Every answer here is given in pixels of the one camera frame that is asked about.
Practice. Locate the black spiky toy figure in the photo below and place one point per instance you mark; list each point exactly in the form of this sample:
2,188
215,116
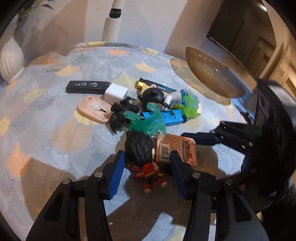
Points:
118,120

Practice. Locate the black USB stick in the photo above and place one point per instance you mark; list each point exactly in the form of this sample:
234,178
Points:
87,87

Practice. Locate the pink oval utility knife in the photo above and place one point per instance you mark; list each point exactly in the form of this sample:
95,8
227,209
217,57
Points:
95,109

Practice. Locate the black-headed white-coat figurine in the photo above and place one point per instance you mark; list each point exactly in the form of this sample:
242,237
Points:
154,95

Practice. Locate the patterned fan-motif tablecloth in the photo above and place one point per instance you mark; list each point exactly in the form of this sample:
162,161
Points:
44,139

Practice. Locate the white charger cube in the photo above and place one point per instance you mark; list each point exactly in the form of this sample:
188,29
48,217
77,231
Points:
115,93

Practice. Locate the blue and white artificial flowers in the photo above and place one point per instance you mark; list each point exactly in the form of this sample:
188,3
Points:
31,6

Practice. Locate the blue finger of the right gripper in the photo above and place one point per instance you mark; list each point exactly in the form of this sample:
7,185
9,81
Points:
234,129
206,139

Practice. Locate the blue lighter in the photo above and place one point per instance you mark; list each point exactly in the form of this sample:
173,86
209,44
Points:
167,117

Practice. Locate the clear plastic cup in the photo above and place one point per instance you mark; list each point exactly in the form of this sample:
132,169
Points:
56,62

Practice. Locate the red-robed black-haired figurine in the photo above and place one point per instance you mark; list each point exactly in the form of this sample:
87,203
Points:
139,158

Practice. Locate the pink snack packet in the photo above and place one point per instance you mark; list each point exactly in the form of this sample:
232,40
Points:
165,144

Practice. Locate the white ribbed ceramic vase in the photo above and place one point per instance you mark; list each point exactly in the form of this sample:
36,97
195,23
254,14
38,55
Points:
12,60

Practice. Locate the black wall television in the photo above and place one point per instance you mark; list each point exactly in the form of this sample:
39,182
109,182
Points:
244,30

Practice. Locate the amber ribbed glass bowl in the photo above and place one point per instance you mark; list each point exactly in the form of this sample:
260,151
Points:
214,75

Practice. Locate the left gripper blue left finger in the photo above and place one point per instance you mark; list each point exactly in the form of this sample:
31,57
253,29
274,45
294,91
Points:
59,218

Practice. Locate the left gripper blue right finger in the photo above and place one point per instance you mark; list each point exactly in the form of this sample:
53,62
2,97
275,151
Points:
235,219

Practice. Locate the teal translucent toy figure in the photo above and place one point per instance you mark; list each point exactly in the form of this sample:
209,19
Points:
151,125

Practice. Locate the white floor lamp pole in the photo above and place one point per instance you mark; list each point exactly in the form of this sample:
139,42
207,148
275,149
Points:
113,22

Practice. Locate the green translucent toy figure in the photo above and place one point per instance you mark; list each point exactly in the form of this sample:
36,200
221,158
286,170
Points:
190,105

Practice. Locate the yellow lighter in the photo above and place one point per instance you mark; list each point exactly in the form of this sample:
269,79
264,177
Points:
144,89

